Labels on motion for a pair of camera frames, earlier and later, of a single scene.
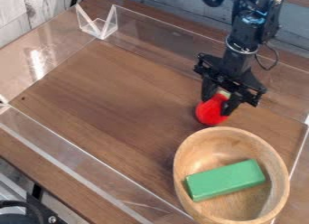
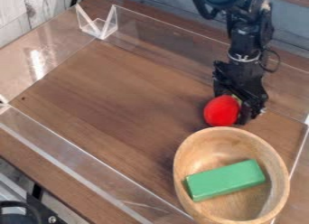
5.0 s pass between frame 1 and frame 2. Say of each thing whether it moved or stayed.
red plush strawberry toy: moved
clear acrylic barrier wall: stayed
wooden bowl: stayed
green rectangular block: stayed
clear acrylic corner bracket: stayed
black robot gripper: moved
